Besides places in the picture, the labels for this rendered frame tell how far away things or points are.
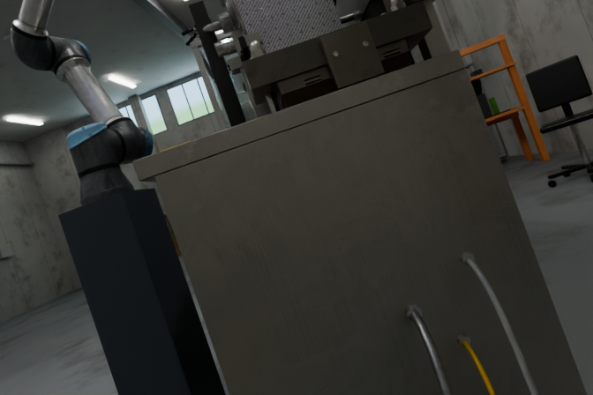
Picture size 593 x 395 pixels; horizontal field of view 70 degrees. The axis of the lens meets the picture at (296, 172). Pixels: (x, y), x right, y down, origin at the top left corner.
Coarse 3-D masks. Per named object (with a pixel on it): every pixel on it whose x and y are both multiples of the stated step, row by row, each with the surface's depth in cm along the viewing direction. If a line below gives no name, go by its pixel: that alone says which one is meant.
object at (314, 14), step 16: (304, 0) 107; (320, 0) 107; (256, 16) 106; (272, 16) 106; (288, 16) 107; (304, 16) 107; (320, 16) 107; (336, 16) 107; (272, 32) 106; (288, 32) 106; (304, 32) 107; (320, 32) 107; (272, 48) 106
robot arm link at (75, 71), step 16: (64, 48) 141; (80, 48) 147; (64, 64) 140; (80, 64) 142; (64, 80) 144; (80, 80) 139; (96, 80) 143; (80, 96) 139; (96, 96) 138; (96, 112) 137; (112, 112) 137; (112, 128) 133; (128, 128) 135; (144, 128) 140; (128, 144) 131; (144, 144) 136; (128, 160) 133
